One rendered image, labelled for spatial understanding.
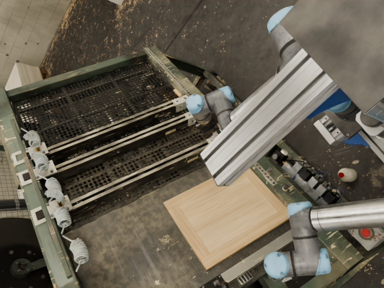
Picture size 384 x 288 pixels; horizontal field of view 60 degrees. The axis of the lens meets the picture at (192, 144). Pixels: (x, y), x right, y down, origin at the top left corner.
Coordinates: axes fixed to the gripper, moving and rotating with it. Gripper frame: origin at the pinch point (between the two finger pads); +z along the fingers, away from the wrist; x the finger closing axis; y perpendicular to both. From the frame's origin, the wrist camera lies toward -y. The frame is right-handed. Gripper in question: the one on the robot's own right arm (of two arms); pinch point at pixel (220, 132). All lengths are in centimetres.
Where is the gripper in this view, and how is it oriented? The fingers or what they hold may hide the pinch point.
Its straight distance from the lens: 164.6
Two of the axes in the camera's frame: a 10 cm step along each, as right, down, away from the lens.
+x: 4.2, 7.7, -4.8
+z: 3.3, 3.6, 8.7
